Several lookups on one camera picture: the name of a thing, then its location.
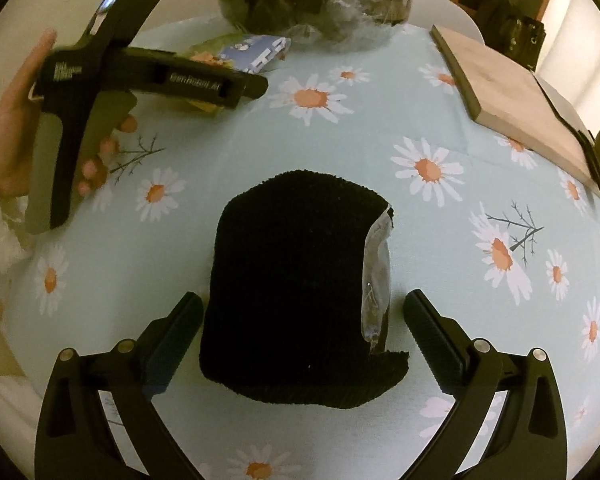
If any green blue snack packet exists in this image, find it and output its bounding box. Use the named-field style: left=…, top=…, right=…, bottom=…
left=181, top=32, right=291, bottom=74

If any cleaver knife black handle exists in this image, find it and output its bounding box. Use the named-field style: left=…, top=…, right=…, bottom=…
left=531, top=72, right=600, bottom=191

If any wooden cutting board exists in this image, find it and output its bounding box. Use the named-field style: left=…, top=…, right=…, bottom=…
left=430, top=26, right=600, bottom=196

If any black knife block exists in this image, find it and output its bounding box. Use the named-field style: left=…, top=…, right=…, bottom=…
left=483, top=4, right=546, bottom=70

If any white sleeve left forearm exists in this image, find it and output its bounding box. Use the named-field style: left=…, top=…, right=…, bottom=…
left=0, top=127, right=31, bottom=277

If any person left hand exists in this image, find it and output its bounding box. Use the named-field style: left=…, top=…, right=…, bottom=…
left=0, top=27, right=138, bottom=200

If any black fuzzy cup sleeve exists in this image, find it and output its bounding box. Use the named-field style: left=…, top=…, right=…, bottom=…
left=199, top=170, right=410, bottom=410

